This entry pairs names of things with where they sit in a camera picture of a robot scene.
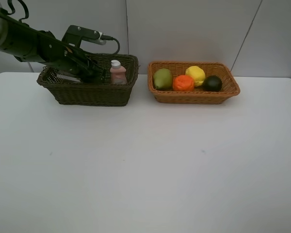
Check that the orange tangerine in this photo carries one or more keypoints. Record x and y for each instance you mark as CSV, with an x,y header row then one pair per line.
x,y
183,83

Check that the yellow lemon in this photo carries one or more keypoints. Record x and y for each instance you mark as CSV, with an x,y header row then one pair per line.
x,y
197,74

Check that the green red pear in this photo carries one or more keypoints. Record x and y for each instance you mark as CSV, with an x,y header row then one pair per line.
x,y
163,79

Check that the dark green pump bottle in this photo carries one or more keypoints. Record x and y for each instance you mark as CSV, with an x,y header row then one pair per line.
x,y
95,76

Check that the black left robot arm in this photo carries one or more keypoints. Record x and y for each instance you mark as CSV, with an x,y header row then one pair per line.
x,y
29,45

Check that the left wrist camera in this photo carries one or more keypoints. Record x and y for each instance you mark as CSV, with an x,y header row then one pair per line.
x,y
74,35

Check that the dark brown wicker basket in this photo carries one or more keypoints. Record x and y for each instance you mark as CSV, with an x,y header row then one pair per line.
x,y
100,93

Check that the orange wicker basket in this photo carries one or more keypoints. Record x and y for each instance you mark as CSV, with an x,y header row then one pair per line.
x,y
229,89

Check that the transparent pink plastic cup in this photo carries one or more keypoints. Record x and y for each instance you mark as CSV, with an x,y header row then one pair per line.
x,y
67,77

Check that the pink white-capped bottle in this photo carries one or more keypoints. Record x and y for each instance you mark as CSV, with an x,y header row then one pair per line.
x,y
118,73

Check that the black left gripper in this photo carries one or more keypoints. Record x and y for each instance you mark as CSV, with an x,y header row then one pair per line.
x,y
65,54

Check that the dark purple mangosteen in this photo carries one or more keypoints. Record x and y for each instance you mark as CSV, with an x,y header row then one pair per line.
x,y
212,84

